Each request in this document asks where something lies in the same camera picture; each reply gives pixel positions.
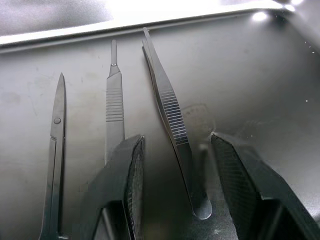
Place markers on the metal instrument tray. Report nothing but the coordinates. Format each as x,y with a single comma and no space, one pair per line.
225,87

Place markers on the steel surgical scissors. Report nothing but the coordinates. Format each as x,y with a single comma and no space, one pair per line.
58,140

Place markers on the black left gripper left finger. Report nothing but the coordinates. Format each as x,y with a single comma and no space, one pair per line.
112,185

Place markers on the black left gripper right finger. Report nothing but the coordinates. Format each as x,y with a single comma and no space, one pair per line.
262,185

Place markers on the steel ribbed tweezers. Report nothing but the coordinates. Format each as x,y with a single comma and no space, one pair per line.
172,120

